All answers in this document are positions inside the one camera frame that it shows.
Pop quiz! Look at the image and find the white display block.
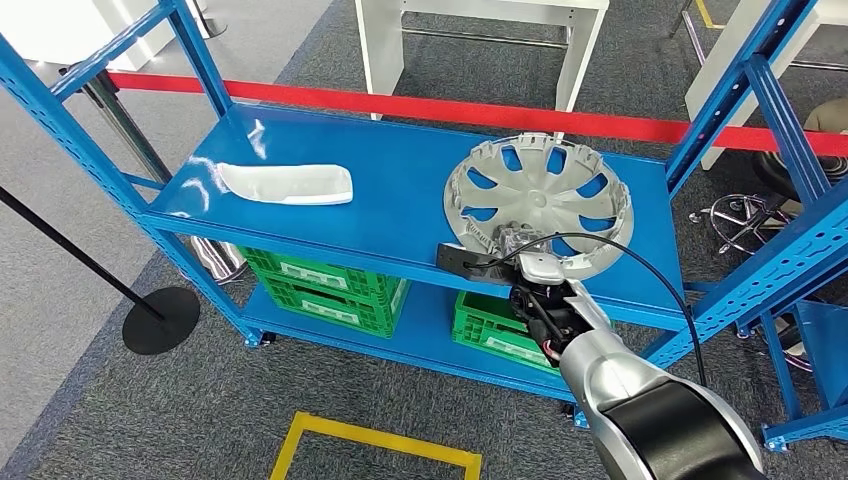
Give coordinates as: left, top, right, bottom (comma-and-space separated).
0, 0, 200, 72

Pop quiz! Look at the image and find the white plastic trim part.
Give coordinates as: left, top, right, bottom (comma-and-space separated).
217, 161, 355, 207

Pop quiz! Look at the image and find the red barrier belt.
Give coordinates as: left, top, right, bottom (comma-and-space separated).
107, 70, 848, 159

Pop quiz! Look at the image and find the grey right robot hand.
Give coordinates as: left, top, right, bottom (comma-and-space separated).
490, 223, 568, 286

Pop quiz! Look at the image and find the black camera cable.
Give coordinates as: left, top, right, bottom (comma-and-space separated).
462, 231, 708, 390

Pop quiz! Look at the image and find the silver wheel hubcap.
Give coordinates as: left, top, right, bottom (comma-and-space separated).
441, 131, 636, 282

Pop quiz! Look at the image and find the black stanchion post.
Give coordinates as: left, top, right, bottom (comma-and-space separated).
0, 185, 202, 357

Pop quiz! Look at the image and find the black stool chrome base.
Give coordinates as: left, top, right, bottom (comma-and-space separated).
688, 150, 848, 258

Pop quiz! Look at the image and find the white table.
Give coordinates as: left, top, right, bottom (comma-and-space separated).
684, 0, 848, 172
354, 0, 611, 122

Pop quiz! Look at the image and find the blue metal shelf rack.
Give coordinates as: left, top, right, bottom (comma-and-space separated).
0, 0, 848, 429
735, 291, 848, 455

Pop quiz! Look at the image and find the person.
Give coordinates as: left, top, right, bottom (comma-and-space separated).
803, 97, 848, 137

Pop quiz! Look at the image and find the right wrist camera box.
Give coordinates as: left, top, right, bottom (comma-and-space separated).
435, 242, 519, 287

